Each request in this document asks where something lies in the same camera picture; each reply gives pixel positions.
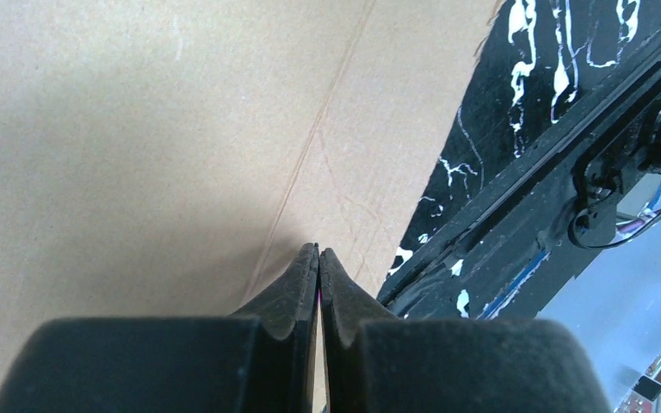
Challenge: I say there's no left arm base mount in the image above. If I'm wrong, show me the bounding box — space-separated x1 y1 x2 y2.
568 97 661 251

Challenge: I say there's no brown cardboard box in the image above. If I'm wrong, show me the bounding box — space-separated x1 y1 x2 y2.
0 1 502 385

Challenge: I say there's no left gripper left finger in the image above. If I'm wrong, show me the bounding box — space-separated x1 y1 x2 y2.
0 243 319 412

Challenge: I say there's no aluminium table frame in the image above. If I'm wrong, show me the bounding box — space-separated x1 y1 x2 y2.
377 0 661 413

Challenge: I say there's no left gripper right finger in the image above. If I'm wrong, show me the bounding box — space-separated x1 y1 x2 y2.
318 249 610 412

